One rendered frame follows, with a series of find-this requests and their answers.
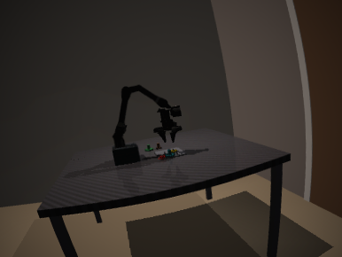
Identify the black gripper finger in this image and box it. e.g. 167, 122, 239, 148
158, 131, 167, 142
170, 132, 176, 142

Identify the green gear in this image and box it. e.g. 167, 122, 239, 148
144, 144, 153, 152

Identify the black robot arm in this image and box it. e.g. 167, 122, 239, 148
113, 85, 182, 148

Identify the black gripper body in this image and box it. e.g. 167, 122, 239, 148
153, 118, 182, 133

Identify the teal gear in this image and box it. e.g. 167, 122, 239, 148
165, 149, 175, 158

